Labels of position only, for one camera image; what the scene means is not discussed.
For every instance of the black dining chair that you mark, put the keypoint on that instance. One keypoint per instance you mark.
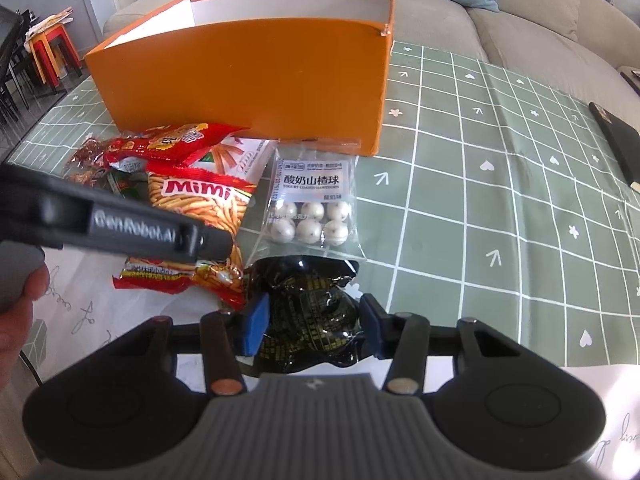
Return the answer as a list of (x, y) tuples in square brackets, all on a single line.
[(15, 90)]

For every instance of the white printed table cover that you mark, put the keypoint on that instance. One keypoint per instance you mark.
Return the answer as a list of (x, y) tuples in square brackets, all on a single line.
[(100, 292)]

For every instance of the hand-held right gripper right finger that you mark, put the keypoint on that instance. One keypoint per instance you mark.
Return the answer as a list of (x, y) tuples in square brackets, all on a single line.
[(373, 330)]

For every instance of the green snack packet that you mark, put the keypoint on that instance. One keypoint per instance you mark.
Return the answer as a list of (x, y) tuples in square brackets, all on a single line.
[(131, 187)]

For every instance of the stack of orange stools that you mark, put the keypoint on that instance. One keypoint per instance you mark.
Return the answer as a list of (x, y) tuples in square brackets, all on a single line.
[(52, 52)]

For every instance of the pile of papers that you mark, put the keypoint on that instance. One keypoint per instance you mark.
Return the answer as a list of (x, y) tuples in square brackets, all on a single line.
[(47, 20)]

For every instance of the person's left hand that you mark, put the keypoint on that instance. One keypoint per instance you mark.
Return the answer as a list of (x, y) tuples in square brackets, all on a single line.
[(17, 340)]

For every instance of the red yellow snack packet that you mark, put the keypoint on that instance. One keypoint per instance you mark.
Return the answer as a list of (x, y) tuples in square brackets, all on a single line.
[(165, 276)]

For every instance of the orange cardboard box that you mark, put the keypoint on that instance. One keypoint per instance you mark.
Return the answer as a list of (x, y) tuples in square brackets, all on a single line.
[(240, 80)]

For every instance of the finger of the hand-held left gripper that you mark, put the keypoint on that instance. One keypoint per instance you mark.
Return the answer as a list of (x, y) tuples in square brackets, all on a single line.
[(212, 245)]

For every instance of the beige sofa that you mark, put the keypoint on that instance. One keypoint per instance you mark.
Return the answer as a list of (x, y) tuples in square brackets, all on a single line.
[(525, 25)]

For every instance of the clear packet of white balls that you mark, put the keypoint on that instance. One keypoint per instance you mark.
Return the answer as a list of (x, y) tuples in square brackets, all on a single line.
[(311, 185)]

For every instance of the red clear dried snack packet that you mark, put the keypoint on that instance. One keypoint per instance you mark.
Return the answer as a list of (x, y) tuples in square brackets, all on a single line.
[(87, 157)]

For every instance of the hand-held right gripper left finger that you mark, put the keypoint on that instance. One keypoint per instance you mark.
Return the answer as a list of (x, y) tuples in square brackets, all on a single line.
[(255, 326)]

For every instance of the white spicy strip packet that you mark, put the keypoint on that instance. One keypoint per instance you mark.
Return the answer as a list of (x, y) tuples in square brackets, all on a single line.
[(252, 160)]

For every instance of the black snack packet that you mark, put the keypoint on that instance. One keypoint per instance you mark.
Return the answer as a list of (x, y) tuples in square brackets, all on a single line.
[(310, 310)]

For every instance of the black dining table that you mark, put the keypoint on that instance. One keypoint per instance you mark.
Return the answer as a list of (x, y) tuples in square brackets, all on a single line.
[(7, 27)]

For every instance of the orange stick snack packet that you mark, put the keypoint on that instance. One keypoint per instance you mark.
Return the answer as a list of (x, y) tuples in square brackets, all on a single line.
[(200, 205)]

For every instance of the black notebook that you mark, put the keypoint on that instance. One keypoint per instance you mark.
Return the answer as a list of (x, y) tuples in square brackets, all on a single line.
[(617, 140)]

